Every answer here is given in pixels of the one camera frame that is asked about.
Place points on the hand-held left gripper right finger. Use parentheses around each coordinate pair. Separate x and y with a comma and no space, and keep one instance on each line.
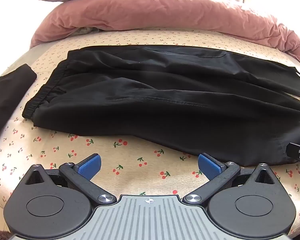
(210,166)

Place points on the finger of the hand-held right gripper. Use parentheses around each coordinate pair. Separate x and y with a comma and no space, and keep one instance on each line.
(296,150)

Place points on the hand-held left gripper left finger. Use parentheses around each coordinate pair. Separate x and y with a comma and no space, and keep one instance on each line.
(90,166)

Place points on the black pants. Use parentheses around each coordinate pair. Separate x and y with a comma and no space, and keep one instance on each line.
(165,105)

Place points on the cherry print bed sheet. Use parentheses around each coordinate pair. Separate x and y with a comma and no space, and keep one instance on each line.
(130,155)

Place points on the black cloth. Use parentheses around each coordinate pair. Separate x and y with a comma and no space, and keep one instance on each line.
(7,92)

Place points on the pink duvet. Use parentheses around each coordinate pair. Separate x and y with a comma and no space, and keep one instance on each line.
(165,12)

